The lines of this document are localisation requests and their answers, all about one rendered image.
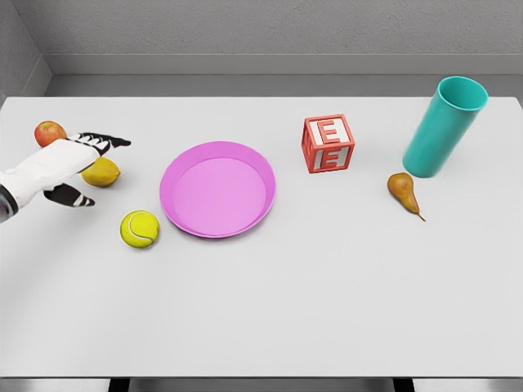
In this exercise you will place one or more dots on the pink plate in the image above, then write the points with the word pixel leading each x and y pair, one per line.
pixel 218 192

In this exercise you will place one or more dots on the yellow lemon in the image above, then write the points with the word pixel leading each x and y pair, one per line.
pixel 104 173

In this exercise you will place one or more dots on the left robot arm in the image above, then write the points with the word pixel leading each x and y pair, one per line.
pixel 16 185

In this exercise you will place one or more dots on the red letter block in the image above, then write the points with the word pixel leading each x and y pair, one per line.
pixel 327 143

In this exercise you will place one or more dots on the brown pear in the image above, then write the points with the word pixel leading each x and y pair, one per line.
pixel 402 188

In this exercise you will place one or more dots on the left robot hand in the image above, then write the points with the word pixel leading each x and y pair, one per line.
pixel 61 161

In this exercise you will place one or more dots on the yellow tennis ball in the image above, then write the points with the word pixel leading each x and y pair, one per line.
pixel 139 228

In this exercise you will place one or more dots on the teal cup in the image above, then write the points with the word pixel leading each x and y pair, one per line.
pixel 439 130

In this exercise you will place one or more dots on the red apple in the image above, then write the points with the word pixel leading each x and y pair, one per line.
pixel 47 131

